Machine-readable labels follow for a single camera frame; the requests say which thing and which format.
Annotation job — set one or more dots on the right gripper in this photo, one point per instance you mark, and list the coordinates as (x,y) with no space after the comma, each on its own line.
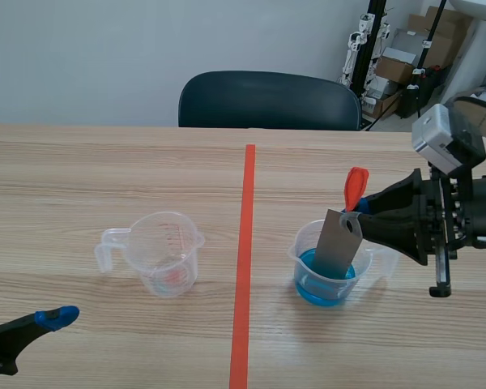
(449,219)

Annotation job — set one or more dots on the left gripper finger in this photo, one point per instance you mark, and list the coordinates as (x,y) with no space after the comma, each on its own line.
(12,334)

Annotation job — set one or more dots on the grey metal plate orange strip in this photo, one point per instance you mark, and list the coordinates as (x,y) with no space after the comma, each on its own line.
(338,247)

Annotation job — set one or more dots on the clear beaker with blue liquid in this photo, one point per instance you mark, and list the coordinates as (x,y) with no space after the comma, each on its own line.
(324,283)

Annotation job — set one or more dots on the brown cardboard box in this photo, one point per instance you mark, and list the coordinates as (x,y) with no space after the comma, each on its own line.
(395,67)
(445,32)

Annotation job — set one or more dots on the dark blue chair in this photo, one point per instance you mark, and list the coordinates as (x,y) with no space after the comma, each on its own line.
(267,101)

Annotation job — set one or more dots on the empty clear plastic beaker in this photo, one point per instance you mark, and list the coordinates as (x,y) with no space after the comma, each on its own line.
(166,259)

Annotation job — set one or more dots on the white wash basin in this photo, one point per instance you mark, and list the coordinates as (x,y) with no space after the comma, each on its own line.
(476,40)

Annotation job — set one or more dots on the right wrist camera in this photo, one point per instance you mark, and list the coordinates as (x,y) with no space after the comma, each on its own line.
(437,138)

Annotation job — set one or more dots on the black metal rail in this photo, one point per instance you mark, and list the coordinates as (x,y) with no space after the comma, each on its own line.
(366,44)
(423,61)

